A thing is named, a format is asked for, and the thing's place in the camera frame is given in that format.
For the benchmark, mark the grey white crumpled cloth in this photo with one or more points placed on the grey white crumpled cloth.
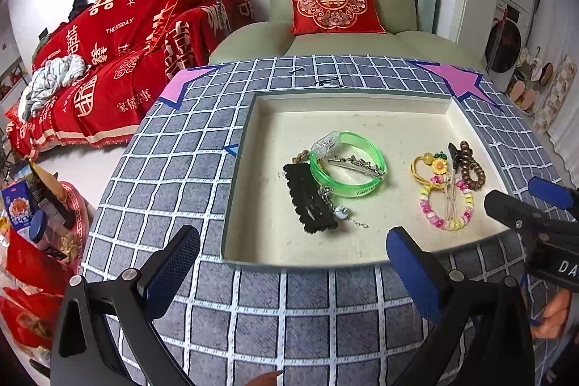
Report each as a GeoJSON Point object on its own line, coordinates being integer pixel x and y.
{"type": "Point", "coordinates": [49, 80]}

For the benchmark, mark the red gift bags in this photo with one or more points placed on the red gift bags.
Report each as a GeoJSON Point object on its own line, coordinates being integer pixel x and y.
{"type": "Point", "coordinates": [31, 300]}

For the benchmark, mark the pink slippers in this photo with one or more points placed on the pink slippers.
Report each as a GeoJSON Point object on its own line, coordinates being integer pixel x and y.
{"type": "Point", "coordinates": [522, 96]}

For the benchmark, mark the blue lid jar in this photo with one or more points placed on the blue lid jar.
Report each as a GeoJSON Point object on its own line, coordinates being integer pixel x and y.
{"type": "Point", "coordinates": [40, 227]}

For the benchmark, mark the grey grid tablecloth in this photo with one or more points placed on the grey grid tablecloth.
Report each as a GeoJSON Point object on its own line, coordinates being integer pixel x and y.
{"type": "Point", "coordinates": [181, 169]}

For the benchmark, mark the cream rectangular tray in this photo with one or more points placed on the cream rectangular tray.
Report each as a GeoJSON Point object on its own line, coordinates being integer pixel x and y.
{"type": "Point", "coordinates": [362, 232]}

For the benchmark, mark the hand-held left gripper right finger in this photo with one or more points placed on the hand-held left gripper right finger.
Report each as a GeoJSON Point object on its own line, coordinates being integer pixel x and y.
{"type": "Point", "coordinates": [416, 273]}

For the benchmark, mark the person's right hand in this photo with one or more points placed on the person's right hand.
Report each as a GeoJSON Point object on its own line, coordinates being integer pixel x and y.
{"type": "Point", "coordinates": [554, 313]}

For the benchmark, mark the red covered sofa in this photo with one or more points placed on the red covered sofa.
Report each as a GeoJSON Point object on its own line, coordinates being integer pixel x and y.
{"type": "Point", "coordinates": [131, 92]}

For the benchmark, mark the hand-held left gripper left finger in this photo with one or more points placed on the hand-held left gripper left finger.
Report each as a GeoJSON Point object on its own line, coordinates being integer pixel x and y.
{"type": "Point", "coordinates": [172, 273]}

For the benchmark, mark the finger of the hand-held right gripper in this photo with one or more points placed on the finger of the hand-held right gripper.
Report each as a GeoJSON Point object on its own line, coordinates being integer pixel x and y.
{"type": "Point", "coordinates": [552, 192]}
{"type": "Point", "coordinates": [506, 207]}

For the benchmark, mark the green translucent bangle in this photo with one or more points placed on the green translucent bangle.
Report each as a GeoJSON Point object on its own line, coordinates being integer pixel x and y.
{"type": "Point", "coordinates": [357, 190]}

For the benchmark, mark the black scalloped hair clip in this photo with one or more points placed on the black scalloped hair clip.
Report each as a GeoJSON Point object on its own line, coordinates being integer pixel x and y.
{"type": "Point", "coordinates": [307, 198]}

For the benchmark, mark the gold bobby pins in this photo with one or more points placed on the gold bobby pins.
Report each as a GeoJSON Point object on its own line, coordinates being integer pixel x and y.
{"type": "Point", "coordinates": [448, 200]}

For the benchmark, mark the dark cloth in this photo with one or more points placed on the dark cloth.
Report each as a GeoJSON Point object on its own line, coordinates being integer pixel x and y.
{"type": "Point", "coordinates": [78, 8]}

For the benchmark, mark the person's left hand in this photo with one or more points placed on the person's left hand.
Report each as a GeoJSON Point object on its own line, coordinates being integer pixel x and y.
{"type": "Point", "coordinates": [267, 380]}

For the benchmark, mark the clear plastic hair clip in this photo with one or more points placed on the clear plastic hair clip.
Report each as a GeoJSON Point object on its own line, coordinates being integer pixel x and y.
{"type": "Point", "coordinates": [323, 144]}

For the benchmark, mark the blue printed box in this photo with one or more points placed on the blue printed box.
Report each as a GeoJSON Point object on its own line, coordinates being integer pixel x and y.
{"type": "Point", "coordinates": [16, 207]}

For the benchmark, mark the silver hair pin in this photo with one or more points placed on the silver hair pin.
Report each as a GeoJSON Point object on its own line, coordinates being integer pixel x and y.
{"type": "Point", "coordinates": [357, 164]}

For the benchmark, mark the red cushion gold trim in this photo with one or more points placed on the red cushion gold trim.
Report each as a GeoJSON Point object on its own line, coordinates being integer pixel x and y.
{"type": "Point", "coordinates": [178, 13]}

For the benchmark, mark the red cushion gold medallion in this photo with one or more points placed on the red cushion gold medallion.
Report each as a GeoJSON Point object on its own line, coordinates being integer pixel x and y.
{"type": "Point", "coordinates": [334, 1]}

